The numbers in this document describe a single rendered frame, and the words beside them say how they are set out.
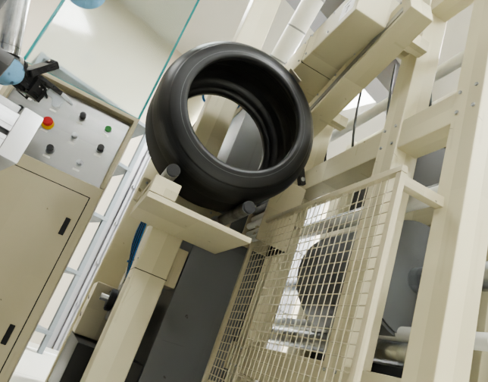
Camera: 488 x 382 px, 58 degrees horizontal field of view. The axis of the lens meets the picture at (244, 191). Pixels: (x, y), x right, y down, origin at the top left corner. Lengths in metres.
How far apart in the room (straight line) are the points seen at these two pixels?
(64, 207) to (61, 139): 0.32
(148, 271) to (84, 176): 0.56
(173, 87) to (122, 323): 0.85
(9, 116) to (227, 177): 0.80
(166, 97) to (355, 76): 0.75
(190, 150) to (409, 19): 0.86
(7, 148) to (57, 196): 1.19
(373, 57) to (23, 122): 1.30
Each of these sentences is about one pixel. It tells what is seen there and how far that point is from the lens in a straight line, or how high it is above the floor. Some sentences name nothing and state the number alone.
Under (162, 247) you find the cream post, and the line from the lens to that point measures 1.74.
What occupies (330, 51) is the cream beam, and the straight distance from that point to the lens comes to 1.86.
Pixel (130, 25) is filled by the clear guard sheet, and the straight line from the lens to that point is 2.36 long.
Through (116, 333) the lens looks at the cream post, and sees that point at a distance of 1.71.
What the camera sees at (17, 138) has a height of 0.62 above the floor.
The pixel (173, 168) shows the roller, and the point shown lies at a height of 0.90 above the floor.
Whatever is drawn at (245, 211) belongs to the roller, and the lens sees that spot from 1.47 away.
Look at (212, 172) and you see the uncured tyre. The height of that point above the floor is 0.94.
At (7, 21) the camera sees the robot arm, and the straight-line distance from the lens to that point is 1.49.
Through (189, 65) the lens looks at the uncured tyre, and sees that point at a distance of 1.54.
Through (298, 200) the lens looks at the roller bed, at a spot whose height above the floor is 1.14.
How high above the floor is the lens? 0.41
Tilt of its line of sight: 21 degrees up
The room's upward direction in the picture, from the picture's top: 20 degrees clockwise
